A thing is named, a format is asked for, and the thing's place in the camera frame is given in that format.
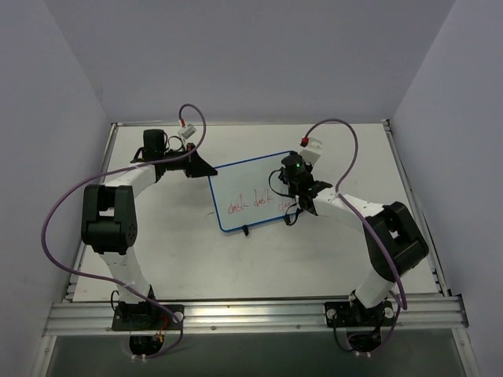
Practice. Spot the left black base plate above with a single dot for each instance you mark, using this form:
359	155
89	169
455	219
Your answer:
145	317

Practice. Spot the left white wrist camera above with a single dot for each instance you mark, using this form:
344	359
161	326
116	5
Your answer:
186	132

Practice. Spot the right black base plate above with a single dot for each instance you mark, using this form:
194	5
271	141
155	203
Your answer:
340	314

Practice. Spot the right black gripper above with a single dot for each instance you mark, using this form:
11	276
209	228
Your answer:
308	192

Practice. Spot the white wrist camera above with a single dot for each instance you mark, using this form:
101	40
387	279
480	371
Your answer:
186	132
311	150

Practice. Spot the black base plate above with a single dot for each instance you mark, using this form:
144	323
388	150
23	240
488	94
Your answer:
145	317
340	314

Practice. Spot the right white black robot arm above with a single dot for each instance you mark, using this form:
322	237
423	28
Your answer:
393	240

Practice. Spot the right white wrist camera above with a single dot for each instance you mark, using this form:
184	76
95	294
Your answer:
311	150

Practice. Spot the aluminium front rail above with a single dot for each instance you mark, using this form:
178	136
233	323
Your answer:
425	312

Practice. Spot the blue framed small whiteboard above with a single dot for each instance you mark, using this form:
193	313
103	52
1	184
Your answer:
248	192

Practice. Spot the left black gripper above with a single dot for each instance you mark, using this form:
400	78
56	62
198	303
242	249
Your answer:
189	162

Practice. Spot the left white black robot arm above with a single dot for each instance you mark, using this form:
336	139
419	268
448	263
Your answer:
110	226

